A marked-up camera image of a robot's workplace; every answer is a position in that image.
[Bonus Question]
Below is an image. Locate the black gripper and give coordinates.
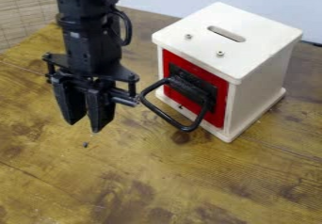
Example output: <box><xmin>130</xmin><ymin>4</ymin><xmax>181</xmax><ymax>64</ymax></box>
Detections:
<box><xmin>43</xmin><ymin>26</ymin><xmax>139</xmax><ymax>133</ymax></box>

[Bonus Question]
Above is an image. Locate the red drawer with black handle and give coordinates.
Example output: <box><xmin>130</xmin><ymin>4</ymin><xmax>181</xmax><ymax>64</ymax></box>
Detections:
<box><xmin>139</xmin><ymin>50</ymin><xmax>229</xmax><ymax>132</ymax></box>

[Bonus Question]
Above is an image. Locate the white wooden box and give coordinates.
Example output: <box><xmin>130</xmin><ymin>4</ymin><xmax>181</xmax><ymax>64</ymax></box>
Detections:
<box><xmin>153</xmin><ymin>2</ymin><xmax>302</xmax><ymax>142</ymax></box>

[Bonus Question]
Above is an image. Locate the small dark screw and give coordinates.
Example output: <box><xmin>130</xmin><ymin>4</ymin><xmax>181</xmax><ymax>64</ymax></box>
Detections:
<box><xmin>82</xmin><ymin>142</ymin><xmax>90</xmax><ymax>148</ymax></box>

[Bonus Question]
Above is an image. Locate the black cable loop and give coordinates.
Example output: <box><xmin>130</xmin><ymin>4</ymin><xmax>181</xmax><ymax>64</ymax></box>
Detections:
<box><xmin>109</xmin><ymin>9</ymin><xmax>134</xmax><ymax>47</ymax></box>

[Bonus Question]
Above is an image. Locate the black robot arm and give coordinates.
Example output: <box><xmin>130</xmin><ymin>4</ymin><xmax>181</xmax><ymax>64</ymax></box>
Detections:
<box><xmin>43</xmin><ymin>0</ymin><xmax>139</xmax><ymax>133</ymax></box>

